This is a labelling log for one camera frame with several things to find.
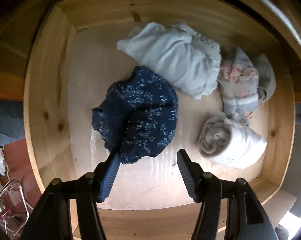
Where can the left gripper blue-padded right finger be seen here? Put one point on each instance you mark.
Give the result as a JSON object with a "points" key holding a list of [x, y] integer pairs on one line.
{"points": [[246, 218]]}

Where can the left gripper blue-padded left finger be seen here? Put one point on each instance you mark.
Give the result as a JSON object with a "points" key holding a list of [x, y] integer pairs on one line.
{"points": [[51, 217]]}

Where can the navy floral underwear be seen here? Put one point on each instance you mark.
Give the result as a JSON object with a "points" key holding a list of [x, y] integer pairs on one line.
{"points": [[138, 116]]}

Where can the white rolled underwear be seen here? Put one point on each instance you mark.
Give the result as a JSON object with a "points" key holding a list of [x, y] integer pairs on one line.
{"points": [[229, 143]]}

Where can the pink floral grey underwear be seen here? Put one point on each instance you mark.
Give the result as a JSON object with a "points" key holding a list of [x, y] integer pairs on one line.
{"points": [[238, 82]]}

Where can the grey knitted underwear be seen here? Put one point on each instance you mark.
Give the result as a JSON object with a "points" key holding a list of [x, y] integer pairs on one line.
{"points": [[267, 80]]}

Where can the light grey crumpled underwear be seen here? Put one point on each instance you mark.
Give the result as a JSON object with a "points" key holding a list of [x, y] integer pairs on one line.
{"points": [[184, 57]]}

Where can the wooden drawer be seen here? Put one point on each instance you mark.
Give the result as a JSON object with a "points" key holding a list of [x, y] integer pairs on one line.
{"points": [[82, 95]]}

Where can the blue denim cloth cover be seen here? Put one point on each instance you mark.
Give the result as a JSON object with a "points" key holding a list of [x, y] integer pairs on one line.
{"points": [[11, 122]]}

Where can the wooden nightstand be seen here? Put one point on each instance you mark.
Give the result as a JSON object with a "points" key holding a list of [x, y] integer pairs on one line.
{"points": [[15, 42]]}

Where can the chrome wire rack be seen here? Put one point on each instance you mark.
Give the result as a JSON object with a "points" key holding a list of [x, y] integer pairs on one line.
{"points": [[14, 210]]}

